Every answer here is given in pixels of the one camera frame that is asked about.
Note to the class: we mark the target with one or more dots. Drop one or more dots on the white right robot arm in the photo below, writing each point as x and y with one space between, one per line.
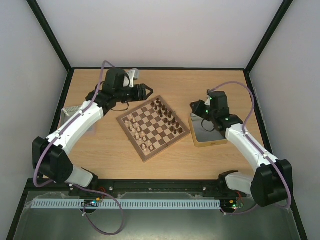
273 179

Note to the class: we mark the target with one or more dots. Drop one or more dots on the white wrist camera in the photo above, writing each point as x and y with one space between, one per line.
209 98
131 76

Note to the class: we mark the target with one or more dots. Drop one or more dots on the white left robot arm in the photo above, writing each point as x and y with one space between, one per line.
50 155

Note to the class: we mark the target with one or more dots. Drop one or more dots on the black aluminium frame rail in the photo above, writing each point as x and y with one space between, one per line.
117 187

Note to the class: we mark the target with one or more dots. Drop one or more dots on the cream piece row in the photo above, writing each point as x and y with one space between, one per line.
137 128

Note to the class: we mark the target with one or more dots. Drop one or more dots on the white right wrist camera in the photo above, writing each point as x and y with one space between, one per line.
209 98

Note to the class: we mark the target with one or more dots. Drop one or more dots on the light blue cable duct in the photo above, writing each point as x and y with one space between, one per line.
128 204

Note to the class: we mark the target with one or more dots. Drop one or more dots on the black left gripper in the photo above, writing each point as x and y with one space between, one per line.
140 94

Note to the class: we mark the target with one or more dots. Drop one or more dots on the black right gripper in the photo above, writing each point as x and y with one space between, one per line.
198 107

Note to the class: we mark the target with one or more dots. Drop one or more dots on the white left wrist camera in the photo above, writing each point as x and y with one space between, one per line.
131 76

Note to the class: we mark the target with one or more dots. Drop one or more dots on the wooden chess board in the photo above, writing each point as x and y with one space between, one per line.
158 143

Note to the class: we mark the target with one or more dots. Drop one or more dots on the dark chess piece row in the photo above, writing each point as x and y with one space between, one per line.
163 122

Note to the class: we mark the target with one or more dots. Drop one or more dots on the silver metal tin box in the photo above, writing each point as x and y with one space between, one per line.
203 132

